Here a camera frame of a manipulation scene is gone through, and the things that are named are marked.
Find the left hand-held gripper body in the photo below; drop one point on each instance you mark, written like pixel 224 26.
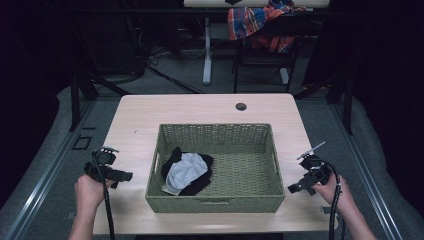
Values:
pixel 104 157

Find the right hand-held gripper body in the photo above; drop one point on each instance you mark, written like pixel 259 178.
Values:
pixel 316 168

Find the green woven basket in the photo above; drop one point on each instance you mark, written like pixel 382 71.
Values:
pixel 240 166

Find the light grey cloth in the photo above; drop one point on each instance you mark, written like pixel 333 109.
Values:
pixel 186 171

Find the black cloth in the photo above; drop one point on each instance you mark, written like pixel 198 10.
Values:
pixel 198 185

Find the person's right hand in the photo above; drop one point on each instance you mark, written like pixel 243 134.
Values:
pixel 335 195

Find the person's left hand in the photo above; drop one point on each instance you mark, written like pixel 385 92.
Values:
pixel 88 195

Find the black metal stand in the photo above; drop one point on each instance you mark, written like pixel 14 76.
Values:
pixel 76 100
pixel 347 103

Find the black chair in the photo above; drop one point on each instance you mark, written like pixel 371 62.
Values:
pixel 263 60

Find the white desk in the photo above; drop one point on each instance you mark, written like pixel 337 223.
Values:
pixel 207 50

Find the plaid cloth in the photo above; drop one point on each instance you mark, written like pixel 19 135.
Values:
pixel 248 20

